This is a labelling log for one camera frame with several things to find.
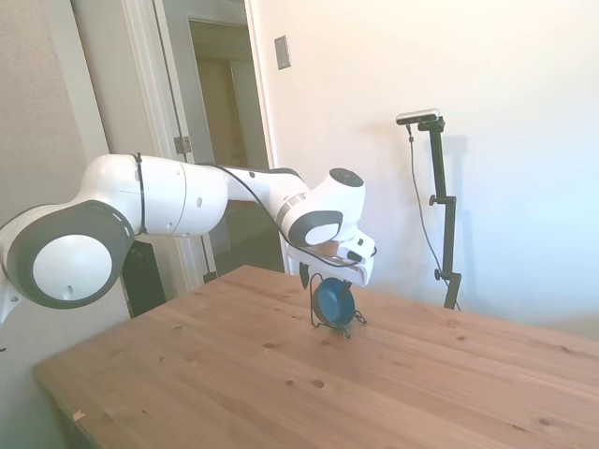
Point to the silver exterior camera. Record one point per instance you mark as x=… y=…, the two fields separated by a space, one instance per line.
x=418 y=116

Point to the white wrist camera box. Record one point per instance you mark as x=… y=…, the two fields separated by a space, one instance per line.
x=362 y=243

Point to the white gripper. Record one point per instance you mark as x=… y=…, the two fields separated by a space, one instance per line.
x=327 y=266

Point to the black box under arm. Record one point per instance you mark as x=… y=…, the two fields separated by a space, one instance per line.
x=145 y=280

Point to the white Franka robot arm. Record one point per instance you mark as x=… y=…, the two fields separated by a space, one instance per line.
x=164 y=196

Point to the camera on black stand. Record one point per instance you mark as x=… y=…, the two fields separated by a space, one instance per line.
x=419 y=206

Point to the blue bowl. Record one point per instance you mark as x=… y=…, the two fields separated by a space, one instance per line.
x=330 y=304

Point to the grey wall switch plate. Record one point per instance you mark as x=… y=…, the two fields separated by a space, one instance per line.
x=282 y=52

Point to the black camera stand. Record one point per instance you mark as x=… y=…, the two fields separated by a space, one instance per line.
x=448 y=224

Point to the metal door hinge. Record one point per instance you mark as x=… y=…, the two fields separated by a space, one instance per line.
x=182 y=144

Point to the wooden hallway door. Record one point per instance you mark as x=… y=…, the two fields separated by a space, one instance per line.
x=220 y=117

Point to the white open door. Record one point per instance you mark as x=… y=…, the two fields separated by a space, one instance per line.
x=187 y=93

